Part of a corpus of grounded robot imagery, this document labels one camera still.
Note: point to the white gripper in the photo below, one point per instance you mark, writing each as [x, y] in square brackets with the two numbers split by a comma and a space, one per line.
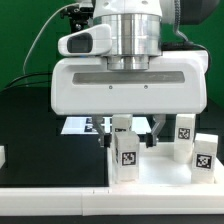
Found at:
[82, 83]

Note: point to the white sheet with markers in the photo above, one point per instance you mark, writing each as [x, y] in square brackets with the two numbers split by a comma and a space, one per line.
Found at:
[84, 126]

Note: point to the white fence wall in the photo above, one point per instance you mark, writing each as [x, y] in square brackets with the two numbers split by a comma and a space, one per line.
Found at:
[125, 200]
[2, 156]

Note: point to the white front fence wall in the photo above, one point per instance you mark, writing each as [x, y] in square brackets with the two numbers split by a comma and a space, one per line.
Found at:
[125, 200]

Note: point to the black camera on stand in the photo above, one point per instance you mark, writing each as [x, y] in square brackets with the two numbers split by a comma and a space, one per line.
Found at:
[83, 9]

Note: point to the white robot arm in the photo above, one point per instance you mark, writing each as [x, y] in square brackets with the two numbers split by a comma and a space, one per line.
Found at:
[121, 66]

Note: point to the white left fence wall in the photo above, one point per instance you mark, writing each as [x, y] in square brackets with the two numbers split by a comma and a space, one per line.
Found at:
[2, 156]

